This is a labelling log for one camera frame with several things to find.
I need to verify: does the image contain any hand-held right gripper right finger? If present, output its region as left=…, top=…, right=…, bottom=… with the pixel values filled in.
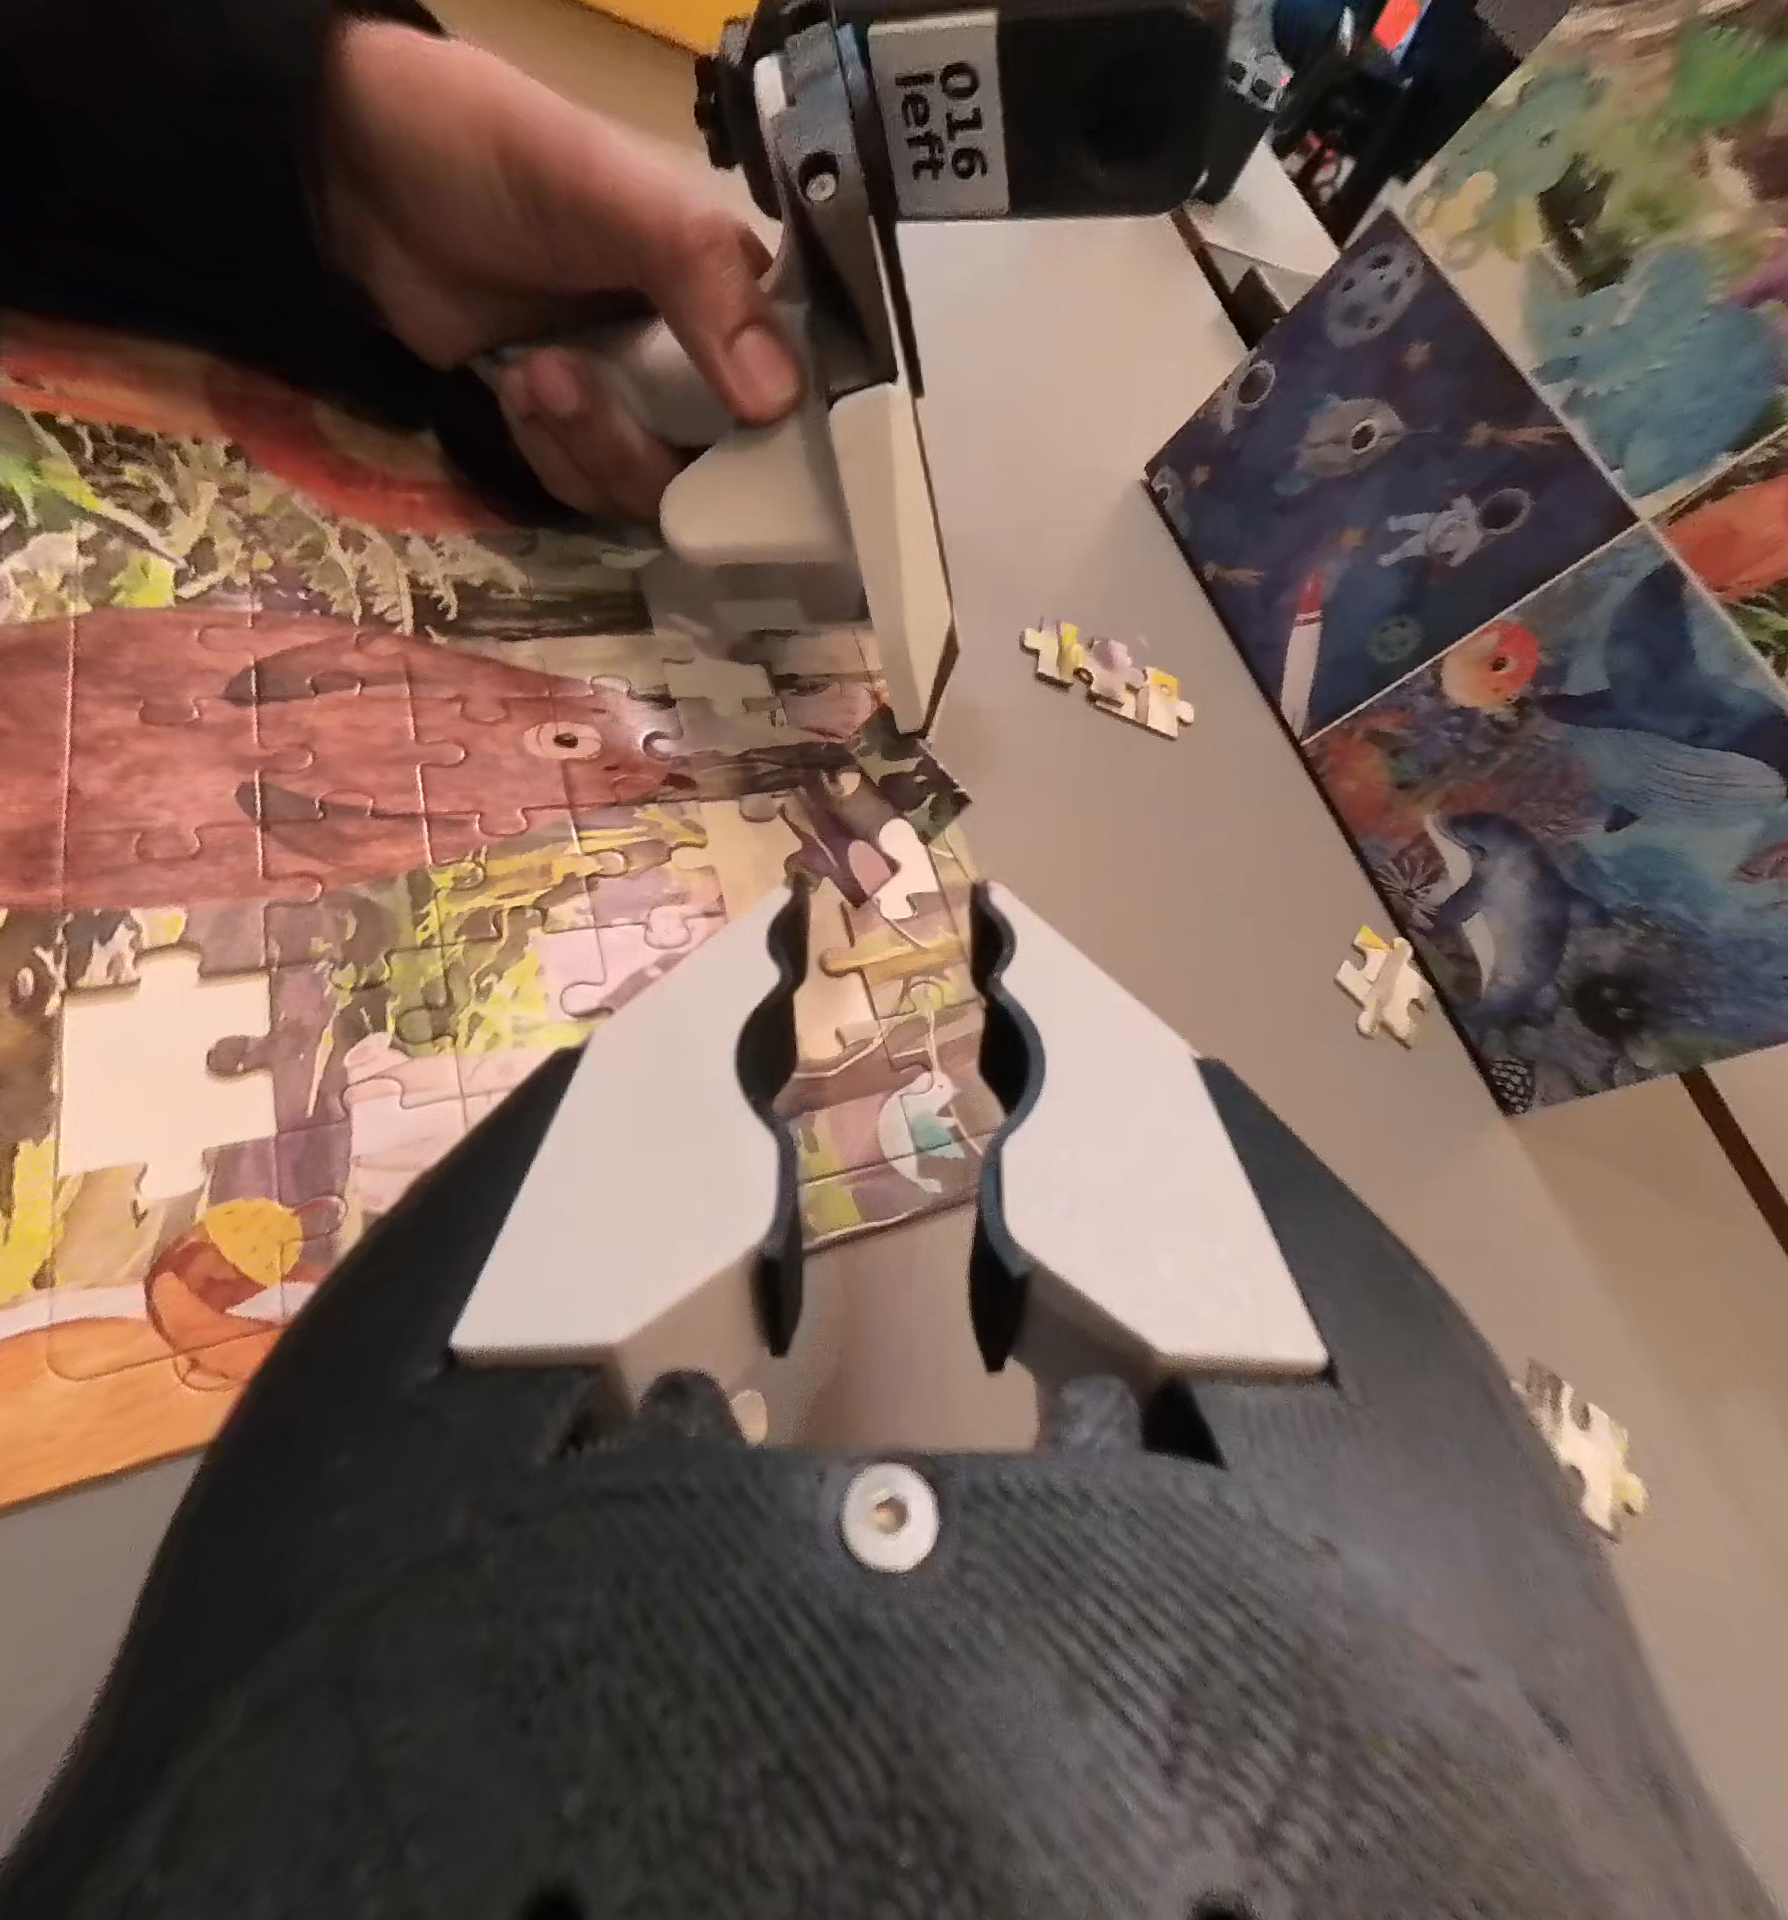
left=968, top=882, right=1334, bottom=1406

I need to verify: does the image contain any dark green puzzle piece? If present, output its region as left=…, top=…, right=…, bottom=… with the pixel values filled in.
left=849, top=713, right=975, bottom=846

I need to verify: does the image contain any person's left forearm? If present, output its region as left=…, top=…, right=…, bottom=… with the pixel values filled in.
left=0, top=0, right=454, bottom=400

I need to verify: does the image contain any yellow box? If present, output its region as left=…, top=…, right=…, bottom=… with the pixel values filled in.
left=578, top=0, right=759, bottom=60

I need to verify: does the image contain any illustrated jigsaw puzzle board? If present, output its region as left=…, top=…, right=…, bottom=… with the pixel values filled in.
left=0, top=307, right=986, bottom=1534

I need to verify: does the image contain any pale grey-banded puzzle piece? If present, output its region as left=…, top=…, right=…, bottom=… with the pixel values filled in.
left=1333, top=926, right=1438, bottom=1046

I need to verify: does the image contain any beige grey striped puzzle piece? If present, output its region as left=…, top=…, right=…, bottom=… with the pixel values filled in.
left=1521, top=1358, right=1649, bottom=1543

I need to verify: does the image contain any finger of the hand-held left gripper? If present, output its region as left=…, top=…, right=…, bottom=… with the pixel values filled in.
left=651, top=421, right=898, bottom=711
left=829, top=379, right=967, bottom=740

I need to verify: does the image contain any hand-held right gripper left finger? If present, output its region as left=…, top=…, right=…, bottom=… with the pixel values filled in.
left=447, top=879, right=817, bottom=1397

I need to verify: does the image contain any colourful illustrated puzzle box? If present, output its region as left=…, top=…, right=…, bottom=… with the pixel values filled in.
left=1142, top=0, right=1788, bottom=1126

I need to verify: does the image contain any person's left hand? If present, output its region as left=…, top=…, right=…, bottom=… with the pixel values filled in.
left=315, top=28, right=810, bottom=528

